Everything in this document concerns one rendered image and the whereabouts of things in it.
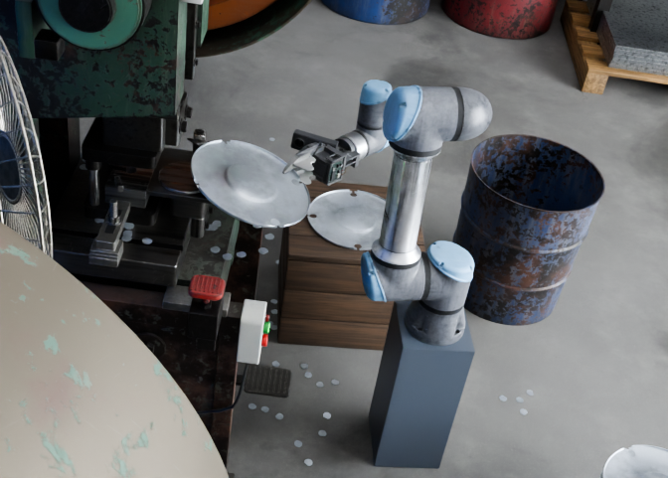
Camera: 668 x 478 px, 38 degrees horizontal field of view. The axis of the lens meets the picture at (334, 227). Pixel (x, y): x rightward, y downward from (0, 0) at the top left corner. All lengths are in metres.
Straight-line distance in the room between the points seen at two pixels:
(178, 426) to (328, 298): 2.14
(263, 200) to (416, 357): 0.55
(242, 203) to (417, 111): 0.44
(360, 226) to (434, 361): 0.61
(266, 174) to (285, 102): 1.86
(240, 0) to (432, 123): 0.60
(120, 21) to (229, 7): 0.70
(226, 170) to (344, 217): 0.74
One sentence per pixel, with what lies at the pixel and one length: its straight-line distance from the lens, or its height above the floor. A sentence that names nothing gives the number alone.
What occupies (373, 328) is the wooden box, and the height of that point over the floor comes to 0.09.
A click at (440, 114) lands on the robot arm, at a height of 1.06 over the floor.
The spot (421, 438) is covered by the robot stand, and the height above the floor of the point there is 0.12.
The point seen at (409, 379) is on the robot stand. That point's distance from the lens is 2.42.
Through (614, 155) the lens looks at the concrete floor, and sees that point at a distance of 4.23.
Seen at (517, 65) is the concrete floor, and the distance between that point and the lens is 4.75.
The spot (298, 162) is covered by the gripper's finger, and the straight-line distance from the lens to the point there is 2.29.
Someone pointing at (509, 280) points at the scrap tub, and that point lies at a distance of 3.05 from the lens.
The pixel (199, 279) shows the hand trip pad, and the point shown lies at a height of 0.76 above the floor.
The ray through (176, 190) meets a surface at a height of 0.78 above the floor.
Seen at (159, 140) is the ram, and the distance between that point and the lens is 2.08.
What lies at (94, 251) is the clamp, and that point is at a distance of 2.08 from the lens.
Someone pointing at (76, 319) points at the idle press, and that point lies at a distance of 0.63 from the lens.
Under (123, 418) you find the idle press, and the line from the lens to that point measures 0.63.
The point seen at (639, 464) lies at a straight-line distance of 2.58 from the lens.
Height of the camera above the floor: 2.06
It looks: 37 degrees down
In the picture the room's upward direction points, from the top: 9 degrees clockwise
